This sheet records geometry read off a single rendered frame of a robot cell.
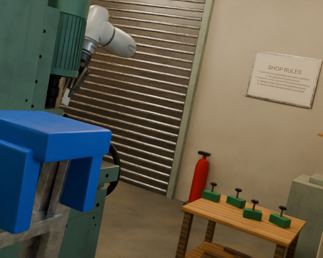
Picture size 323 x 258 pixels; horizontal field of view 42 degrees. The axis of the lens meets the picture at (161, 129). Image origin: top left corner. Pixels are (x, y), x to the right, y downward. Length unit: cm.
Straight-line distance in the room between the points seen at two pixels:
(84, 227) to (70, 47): 66
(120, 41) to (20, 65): 64
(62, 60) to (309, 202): 228
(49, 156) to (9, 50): 78
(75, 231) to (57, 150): 102
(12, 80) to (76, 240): 63
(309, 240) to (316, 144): 115
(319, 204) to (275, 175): 107
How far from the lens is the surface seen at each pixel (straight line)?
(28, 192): 61
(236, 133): 435
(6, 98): 135
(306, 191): 330
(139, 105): 478
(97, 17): 183
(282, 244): 244
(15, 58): 135
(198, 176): 434
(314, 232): 335
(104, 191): 166
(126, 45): 191
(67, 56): 154
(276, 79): 425
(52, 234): 79
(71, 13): 155
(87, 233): 167
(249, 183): 436
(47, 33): 149
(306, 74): 421
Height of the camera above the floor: 126
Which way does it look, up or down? 7 degrees down
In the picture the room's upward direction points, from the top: 11 degrees clockwise
